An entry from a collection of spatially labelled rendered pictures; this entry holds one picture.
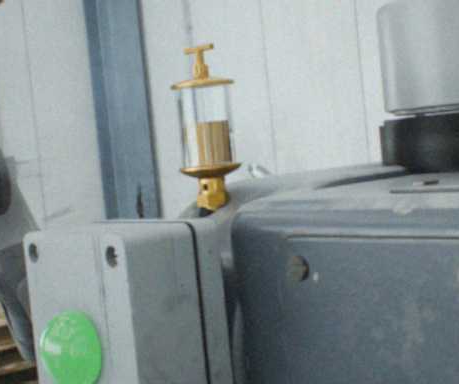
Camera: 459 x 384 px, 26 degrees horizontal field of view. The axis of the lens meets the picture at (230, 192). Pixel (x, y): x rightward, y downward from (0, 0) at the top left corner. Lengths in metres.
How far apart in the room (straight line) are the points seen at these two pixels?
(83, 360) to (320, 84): 7.20
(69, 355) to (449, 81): 0.21
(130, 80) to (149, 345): 8.69
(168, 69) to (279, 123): 1.50
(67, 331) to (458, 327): 0.15
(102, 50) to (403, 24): 8.94
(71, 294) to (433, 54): 0.19
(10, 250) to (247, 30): 7.33
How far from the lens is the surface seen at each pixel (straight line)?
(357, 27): 7.31
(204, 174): 0.43
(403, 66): 0.47
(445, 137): 0.45
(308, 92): 7.65
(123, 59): 9.03
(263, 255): 0.38
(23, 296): 0.83
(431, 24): 0.46
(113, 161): 9.34
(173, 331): 0.37
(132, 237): 0.36
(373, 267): 0.34
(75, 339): 0.38
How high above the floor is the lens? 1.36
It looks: 3 degrees down
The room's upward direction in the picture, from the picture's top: 6 degrees counter-clockwise
